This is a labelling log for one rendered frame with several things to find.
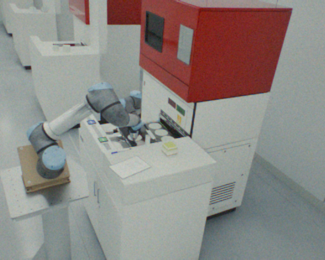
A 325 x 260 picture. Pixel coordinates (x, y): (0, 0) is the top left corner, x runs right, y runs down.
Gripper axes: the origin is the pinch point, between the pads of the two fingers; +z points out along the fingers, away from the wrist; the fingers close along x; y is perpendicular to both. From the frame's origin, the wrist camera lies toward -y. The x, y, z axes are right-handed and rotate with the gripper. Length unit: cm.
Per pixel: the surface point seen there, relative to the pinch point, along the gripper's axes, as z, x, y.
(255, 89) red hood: -35, -85, 32
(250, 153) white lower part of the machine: 25, -95, 38
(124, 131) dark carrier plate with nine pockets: 1.3, 8.5, 12.9
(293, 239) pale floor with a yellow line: 92, -141, 13
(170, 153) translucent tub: -8.1, -26.3, -25.4
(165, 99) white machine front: -17.5, -19.1, 36.9
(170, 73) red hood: -43, -21, 24
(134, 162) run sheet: -5.5, -4.9, -35.6
